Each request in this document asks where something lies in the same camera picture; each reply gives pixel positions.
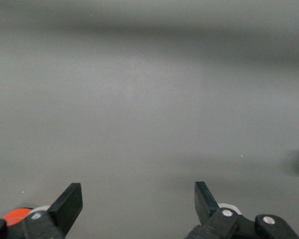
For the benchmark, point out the orange cylindrical can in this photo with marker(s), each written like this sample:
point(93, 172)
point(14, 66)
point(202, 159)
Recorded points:
point(15, 215)

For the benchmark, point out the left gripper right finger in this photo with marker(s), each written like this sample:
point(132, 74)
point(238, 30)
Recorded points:
point(206, 206)

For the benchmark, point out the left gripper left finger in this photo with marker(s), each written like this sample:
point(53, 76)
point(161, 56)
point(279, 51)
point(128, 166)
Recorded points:
point(64, 209)

